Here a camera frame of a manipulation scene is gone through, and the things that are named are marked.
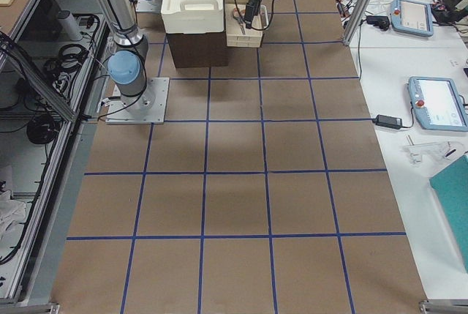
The clear acrylic bracket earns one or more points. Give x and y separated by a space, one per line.
440 152

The wooden drawer with white handle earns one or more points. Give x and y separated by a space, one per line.
237 35

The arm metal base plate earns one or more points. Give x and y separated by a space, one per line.
150 108

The white plastic tray box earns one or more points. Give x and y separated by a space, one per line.
193 16

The dark brown wooden cabinet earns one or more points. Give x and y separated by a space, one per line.
199 50

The black power adapter brick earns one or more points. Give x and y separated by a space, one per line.
391 122

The white crumpled cloth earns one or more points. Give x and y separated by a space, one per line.
12 211

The blue teach pendant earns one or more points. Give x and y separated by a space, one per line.
437 104
411 17

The grey cylinder speaker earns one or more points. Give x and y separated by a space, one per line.
69 24

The far blue teach pendant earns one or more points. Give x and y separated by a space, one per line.
411 17

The near blue teach pendant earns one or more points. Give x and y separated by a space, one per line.
437 104

